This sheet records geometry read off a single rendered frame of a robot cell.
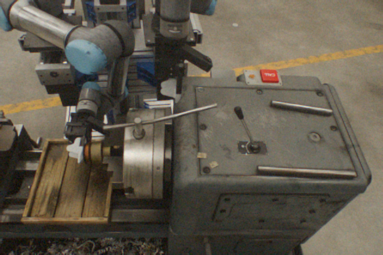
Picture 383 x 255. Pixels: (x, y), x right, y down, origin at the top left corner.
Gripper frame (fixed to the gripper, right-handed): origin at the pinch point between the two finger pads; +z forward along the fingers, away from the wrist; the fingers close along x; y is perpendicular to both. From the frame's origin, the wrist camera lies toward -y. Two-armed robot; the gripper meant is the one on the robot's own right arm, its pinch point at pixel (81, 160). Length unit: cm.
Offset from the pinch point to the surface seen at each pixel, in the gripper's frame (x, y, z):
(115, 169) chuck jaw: 2.8, -12.3, 5.0
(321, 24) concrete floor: -108, -203, -252
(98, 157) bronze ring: 2.5, -6.0, 0.3
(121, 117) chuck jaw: 12.4, -13.7, -9.4
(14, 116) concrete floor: -108, 91, -105
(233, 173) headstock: 18, -48, 15
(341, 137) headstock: 18, -84, 1
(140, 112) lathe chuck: 14.6, -20.1, -9.7
